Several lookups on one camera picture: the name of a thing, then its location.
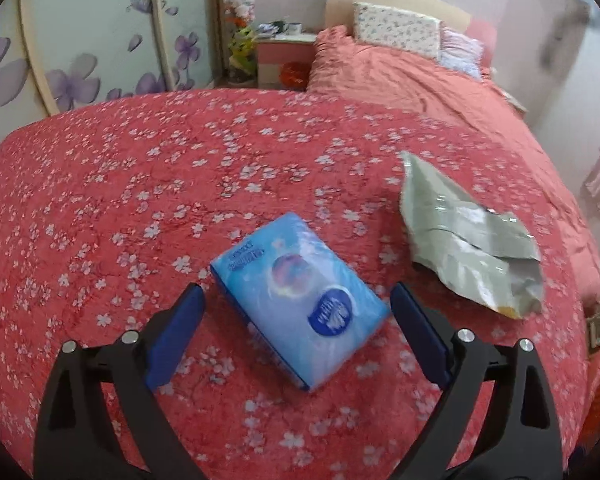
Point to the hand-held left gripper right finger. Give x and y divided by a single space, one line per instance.
420 330

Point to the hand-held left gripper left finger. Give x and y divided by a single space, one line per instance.
177 330

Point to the blue tissue pack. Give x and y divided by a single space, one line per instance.
300 300

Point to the grey plastic mailer bag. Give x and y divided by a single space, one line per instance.
460 240

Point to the red floral tablecloth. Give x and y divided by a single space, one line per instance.
130 185

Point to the bed with pink duvet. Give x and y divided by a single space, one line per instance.
405 80

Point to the purple striped pillow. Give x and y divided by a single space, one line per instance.
460 52

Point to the red ornament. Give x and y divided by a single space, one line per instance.
292 73

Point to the pink and white nightstand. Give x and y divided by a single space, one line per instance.
275 60

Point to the green plush toy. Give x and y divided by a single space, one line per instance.
242 47

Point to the white floral pillow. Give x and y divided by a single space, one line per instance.
395 30

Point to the wardrobe with flower-print doors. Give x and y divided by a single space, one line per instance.
80 20

